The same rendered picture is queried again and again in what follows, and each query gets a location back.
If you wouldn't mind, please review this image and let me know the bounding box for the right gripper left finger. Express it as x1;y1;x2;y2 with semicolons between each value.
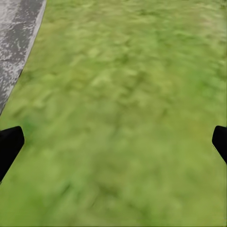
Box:
0;126;25;183

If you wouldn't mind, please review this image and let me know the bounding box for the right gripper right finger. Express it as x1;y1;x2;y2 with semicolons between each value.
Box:
212;126;227;164

